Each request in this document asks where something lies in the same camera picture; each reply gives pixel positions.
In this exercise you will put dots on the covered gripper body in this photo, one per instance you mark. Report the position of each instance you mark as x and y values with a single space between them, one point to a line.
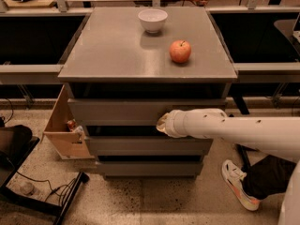
172 125

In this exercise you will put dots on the grey top drawer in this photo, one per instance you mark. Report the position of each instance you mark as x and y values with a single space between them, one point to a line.
132 111

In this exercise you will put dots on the grey drawer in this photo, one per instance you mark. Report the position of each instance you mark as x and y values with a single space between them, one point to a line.
132 111
149 169
147 146

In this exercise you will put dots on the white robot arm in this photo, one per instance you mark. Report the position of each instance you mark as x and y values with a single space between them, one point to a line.
276 136

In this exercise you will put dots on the grey middle drawer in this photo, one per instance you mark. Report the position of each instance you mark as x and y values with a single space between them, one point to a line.
147 146

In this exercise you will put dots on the grey drawer cabinet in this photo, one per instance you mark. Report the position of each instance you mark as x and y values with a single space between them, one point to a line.
115 58

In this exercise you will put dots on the grey bottom drawer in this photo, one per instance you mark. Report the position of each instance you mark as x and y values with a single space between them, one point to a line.
149 169

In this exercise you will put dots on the red apple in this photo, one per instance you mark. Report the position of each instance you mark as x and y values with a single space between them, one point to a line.
180 51

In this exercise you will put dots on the white orange sneaker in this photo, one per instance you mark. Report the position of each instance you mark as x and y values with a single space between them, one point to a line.
234 176

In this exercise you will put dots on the red item in box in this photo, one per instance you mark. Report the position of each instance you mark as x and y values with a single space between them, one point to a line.
71 124

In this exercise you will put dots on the cardboard box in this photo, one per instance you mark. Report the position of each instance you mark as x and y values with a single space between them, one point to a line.
68 144

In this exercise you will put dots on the white ceramic bowl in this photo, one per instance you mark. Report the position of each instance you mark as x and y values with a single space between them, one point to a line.
152 20

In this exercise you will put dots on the person's dark trouser leg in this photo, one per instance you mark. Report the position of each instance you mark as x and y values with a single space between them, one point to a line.
269 176

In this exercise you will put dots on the grey rail right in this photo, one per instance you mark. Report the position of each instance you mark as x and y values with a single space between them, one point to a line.
268 72

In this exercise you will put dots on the grey rail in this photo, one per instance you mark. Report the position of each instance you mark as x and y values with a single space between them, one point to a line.
29 74
268 72

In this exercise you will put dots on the grey rail left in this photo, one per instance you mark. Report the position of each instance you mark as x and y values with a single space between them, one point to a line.
29 74

